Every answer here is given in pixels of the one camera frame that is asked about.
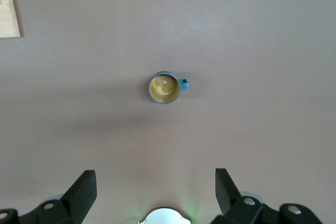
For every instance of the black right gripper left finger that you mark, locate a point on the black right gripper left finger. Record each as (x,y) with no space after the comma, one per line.
(71,205)

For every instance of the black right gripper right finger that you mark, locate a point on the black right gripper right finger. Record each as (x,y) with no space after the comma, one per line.
(236,208)

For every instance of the dark teal cup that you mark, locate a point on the dark teal cup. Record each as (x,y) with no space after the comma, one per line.
(165,89)

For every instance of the wooden cutting board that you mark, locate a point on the wooden cutting board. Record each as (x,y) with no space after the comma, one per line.
(8,11)

